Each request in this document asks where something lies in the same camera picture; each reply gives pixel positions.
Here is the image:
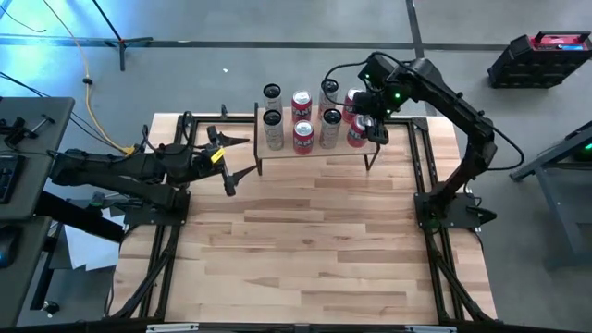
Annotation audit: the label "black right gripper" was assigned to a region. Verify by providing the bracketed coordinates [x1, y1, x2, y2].
[353, 85, 401, 145]

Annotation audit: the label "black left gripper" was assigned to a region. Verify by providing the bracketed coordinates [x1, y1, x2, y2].
[193, 126, 259, 198]

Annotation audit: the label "red Fanta soda can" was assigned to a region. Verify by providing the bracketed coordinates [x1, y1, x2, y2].
[346, 114, 375, 149]
[341, 87, 366, 124]
[292, 119, 315, 156]
[290, 90, 313, 124]

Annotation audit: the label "white Celsius slim can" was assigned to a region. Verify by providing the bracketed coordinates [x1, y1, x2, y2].
[318, 79, 340, 119]
[318, 108, 343, 150]
[262, 82, 283, 115]
[262, 109, 285, 152]

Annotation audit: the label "wooden shelf black metal legs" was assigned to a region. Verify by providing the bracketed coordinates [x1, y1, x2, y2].
[252, 97, 381, 177]

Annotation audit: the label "black crate with red lid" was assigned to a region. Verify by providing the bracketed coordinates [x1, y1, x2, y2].
[486, 30, 592, 90]

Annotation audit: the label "black diagonal support beam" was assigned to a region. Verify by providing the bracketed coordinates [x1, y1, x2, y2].
[34, 189, 127, 245]

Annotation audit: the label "black tripod stand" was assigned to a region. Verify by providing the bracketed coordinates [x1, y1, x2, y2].
[91, 0, 154, 73]

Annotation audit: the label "white paper sheets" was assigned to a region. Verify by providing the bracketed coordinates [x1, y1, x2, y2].
[63, 207, 126, 272]

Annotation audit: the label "black desk clamp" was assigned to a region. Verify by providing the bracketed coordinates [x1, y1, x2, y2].
[0, 113, 56, 147]

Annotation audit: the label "black keyboard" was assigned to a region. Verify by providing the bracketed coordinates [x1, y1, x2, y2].
[0, 154, 25, 204]

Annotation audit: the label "black aluminium table frame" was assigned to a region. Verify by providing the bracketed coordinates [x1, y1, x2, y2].
[108, 113, 499, 333]

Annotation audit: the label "yellow power cable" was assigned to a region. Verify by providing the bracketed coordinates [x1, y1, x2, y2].
[42, 0, 138, 158]

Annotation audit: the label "grey metal frame desk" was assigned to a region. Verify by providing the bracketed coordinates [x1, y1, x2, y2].
[508, 119, 592, 269]

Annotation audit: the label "silver edge bracket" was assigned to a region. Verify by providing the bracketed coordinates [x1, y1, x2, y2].
[145, 323, 200, 333]
[404, 325, 458, 333]

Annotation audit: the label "thin black floor cable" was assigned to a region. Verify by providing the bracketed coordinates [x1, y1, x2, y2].
[0, 4, 47, 34]
[0, 70, 140, 158]

